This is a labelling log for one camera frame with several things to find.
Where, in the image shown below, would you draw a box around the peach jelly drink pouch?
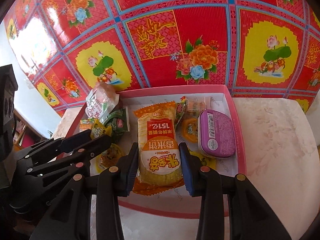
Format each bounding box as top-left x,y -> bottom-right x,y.
85,82 -> 119,124

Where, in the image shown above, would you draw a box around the rainbow striped candy packet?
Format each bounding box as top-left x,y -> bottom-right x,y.
185,96 -> 211,118

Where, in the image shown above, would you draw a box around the yellow flower snack packet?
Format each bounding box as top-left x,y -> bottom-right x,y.
90,119 -> 112,139

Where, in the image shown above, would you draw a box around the yellow jelly cup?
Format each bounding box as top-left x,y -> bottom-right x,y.
95,144 -> 125,174

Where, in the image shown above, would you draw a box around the red floral wall covering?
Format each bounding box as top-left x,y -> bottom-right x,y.
3,0 -> 319,114

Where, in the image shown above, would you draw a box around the purple plastic tub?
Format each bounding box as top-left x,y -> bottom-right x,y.
197,109 -> 236,158

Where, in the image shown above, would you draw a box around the orange jelly cup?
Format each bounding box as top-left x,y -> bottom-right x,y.
181,118 -> 198,143

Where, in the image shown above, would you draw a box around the yellow candy packet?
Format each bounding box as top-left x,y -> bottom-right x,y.
190,151 -> 216,170

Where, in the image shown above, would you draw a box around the orange burger gummy packet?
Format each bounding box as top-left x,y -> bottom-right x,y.
79,118 -> 96,132

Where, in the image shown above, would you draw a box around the green pea snack packet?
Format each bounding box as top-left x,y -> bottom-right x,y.
174,96 -> 187,128

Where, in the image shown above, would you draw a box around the orange rice cracker pack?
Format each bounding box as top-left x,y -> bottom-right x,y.
133,101 -> 184,196

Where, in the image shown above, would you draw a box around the pink shallow cardboard box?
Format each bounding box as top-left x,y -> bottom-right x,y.
57,84 -> 247,220

